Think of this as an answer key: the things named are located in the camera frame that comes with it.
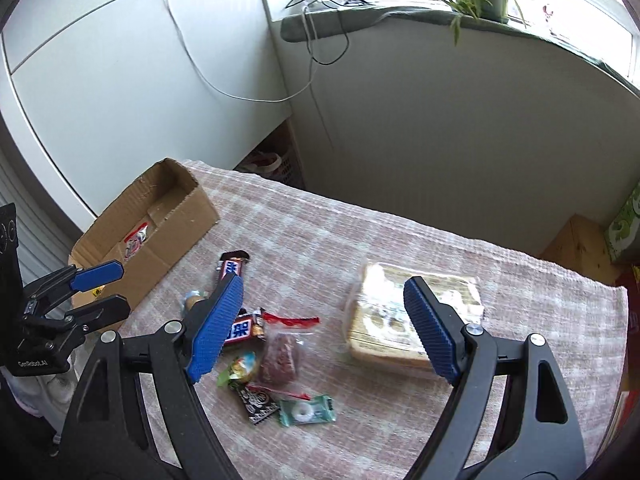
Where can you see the grey-green windowsill cloth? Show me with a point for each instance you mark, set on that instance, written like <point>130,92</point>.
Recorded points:
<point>400,12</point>

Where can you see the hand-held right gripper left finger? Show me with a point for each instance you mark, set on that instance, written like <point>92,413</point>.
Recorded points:
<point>215,332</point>

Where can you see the grey ribbed panel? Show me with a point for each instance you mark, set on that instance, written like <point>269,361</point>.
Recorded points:
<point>45,240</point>

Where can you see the person's left hand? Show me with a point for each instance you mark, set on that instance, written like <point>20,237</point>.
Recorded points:
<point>52,387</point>

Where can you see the beige plastic basket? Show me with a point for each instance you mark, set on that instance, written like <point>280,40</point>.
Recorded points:
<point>272,166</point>

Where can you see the braised egg packet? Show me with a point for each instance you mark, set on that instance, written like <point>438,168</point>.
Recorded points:
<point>192,304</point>

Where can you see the red and white snack packet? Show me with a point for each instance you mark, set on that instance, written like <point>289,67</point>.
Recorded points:
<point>135,242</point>

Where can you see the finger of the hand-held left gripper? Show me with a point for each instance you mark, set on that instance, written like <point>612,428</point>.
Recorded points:
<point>102,310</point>
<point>97,274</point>

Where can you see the sliced bread packet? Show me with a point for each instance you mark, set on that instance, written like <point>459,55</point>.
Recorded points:
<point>380,320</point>

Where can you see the bright green candy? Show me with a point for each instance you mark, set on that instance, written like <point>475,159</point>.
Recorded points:
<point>241,366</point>

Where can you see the clear packet of brown meat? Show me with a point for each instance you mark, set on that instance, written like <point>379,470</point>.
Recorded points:
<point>282,352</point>

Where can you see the brown chocolate bar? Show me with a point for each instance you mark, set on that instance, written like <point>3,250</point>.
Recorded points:
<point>231,266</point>
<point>244,332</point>

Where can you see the brown cardboard box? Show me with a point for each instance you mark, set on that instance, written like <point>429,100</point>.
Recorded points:
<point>175,240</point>

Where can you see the white cabinet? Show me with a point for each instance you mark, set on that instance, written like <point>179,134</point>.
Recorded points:
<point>125,85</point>

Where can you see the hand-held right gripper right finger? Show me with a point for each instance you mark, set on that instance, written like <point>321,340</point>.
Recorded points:
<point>432,332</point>

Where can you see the red printed box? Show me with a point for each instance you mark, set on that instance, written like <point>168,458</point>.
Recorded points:
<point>631,305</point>

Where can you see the green patterned box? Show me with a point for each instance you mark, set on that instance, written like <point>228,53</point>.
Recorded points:
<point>625,230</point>

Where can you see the black patterned candy bar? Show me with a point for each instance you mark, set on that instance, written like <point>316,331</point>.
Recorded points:
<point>257,401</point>

